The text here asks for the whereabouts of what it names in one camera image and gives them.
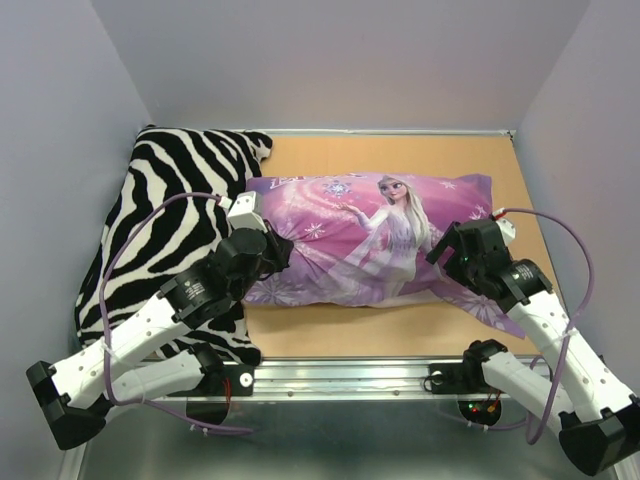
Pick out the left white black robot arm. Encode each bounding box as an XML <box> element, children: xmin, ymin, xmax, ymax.
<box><xmin>26</xmin><ymin>228</ymin><xmax>294</xmax><ymax>450</ymax></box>

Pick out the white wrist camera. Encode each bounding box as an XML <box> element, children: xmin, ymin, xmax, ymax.
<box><xmin>492</xmin><ymin>208</ymin><xmax>517</xmax><ymax>246</ymax></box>
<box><xmin>218</xmin><ymin>191</ymin><xmax>267</xmax><ymax>232</ymax></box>

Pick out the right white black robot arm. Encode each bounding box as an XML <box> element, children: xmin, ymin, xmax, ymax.
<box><xmin>426</xmin><ymin>216</ymin><xmax>639</xmax><ymax>476</ymax></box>

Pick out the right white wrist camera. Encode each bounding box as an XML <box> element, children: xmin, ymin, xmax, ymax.
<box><xmin>492</xmin><ymin>208</ymin><xmax>517</xmax><ymax>246</ymax></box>

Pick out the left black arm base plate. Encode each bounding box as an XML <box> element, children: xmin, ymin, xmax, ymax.
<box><xmin>191</xmin><ymin>364</ymin><xmax>255</xmax><ymax>397</ymax></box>

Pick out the aluminium mounting rail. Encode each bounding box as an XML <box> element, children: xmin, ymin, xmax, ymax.
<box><xmin>149</xmin><ymin>355</ymin><xmax>616</xmax><ymax>399</ymax></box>

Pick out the zebra striped pillow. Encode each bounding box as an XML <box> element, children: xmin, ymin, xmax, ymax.
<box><xmin>73</xmin><ymin>125</ymin><xmax>273</xmax><ymax>348</ymax></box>

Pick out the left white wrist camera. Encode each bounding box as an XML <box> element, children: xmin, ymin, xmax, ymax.
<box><xmin>218</xmin><ymin>191</ymin><xmax>267</xmax><ymax>232</ymax></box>

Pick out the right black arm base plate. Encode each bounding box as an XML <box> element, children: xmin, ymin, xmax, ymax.
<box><xmin>421</xmin><ymin>360</ymin><xmax>515</xmax><ymax>395</ymax></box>

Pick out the purple pink princess pillowcase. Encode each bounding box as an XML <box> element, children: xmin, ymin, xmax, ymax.
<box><xmin>245</xmin><ymin>172</ymin><xmax>525</xmax><ymax>338</ymax></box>

